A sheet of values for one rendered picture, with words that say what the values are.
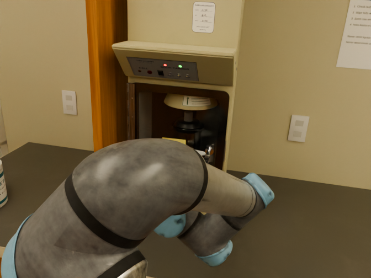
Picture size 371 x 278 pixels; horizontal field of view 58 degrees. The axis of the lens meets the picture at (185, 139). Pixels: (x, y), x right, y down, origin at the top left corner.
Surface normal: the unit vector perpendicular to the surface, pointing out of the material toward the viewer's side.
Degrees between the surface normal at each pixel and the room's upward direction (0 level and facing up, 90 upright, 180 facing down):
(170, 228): 90
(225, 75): 135
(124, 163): 30
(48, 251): 66
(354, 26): 90
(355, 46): 90
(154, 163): 38
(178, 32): 90
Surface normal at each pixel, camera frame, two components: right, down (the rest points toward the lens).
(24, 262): -0.37, -0.16
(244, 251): 0.05, -0.93
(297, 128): -0.21, 0.36
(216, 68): -0.18, 0.91
